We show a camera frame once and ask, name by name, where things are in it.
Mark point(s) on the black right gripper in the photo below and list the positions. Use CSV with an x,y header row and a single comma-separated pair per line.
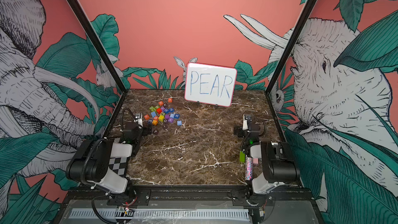
x,y
246,131

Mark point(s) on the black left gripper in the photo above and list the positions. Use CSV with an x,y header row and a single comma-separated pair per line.
x,y
146,129

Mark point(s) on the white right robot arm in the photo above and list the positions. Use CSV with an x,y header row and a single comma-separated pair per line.
x,y
268,165

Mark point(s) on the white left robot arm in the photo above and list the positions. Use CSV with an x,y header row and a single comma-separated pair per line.
x,y
90,164

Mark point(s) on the pink framed PEAR whiteboard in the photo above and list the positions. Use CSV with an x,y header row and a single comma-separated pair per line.
x,y
210,84

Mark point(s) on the green eraser block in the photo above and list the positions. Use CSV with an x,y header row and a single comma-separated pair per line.
x,y
242,157

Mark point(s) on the glittery marker pen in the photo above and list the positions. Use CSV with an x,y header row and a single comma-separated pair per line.
x,y
249,168

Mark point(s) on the black white checkerboard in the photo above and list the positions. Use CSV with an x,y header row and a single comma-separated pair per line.
x,y
118,165

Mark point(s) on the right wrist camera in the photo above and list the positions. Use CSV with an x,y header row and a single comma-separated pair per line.
x,y
247,122

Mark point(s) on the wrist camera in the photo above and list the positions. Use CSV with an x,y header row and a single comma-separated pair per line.
x,y
138,117
247,122

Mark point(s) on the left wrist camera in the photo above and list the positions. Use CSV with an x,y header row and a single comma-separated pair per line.
x,y
138,117

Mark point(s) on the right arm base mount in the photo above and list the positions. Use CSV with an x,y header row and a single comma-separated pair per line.
x,y
246,198

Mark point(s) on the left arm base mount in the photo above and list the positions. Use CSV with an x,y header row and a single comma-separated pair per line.
x,y
135,197

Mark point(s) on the white perforated rail strip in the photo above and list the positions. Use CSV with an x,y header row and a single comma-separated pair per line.
x,y
222,214

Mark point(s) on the black left frame post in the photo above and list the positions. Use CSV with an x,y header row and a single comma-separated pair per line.
x,y
98,46

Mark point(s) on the black frame post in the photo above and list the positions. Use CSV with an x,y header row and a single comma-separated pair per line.
x,y
308,8
98,46

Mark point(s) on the black right frame post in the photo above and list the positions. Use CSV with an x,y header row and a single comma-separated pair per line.
x,y
308,8

